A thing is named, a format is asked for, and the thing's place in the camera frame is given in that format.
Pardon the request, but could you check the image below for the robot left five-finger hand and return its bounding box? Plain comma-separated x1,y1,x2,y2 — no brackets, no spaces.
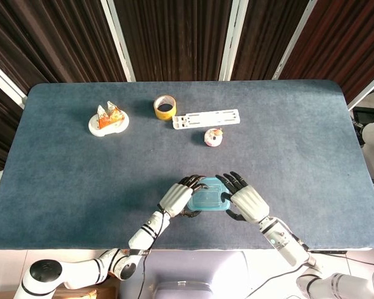
159,174,209,219

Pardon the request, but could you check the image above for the robot right five-finger hand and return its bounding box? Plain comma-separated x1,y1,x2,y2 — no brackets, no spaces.
216,171,271,224

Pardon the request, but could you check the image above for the teal container lid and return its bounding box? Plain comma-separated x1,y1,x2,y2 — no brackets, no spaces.
186,176,232,213

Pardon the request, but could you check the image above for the black plastic storage bin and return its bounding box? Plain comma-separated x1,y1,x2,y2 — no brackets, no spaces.
352,105,374,125

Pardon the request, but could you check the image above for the grey robot torso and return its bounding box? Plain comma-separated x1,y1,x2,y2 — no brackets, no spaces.
117,249,253,299

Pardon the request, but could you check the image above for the pink toy cake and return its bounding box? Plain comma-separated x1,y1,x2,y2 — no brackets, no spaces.
203,126,224,147

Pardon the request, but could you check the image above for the yellow tape roll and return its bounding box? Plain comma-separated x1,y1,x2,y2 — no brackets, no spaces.
153,95,178,121

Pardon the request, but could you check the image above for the white slotted plastic rack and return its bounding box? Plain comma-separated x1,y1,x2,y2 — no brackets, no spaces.
171,108,241,130

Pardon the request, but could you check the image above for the blue velvet table cloth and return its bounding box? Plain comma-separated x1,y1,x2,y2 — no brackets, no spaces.
0,80,374,252

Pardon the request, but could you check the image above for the white oval dish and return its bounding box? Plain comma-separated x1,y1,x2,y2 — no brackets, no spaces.
87,112,131,137

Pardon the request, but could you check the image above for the orange snack bag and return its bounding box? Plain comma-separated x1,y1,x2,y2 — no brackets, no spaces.
96,100,125,129

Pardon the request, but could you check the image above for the dark ribbed curtain panel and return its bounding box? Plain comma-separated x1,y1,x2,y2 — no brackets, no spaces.
0,0,127,94
280,0,374,103
113,0,234,82
0,77,24,175
230,0,319,81

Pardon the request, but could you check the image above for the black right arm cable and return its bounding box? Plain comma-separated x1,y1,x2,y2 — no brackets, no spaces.
244,263,315,299

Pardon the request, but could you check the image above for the white partition frame post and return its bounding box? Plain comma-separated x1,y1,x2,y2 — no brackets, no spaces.
272,0,327,80
0,55,29,110
347,68,374,112
100,0,137,82
218,0,253,82

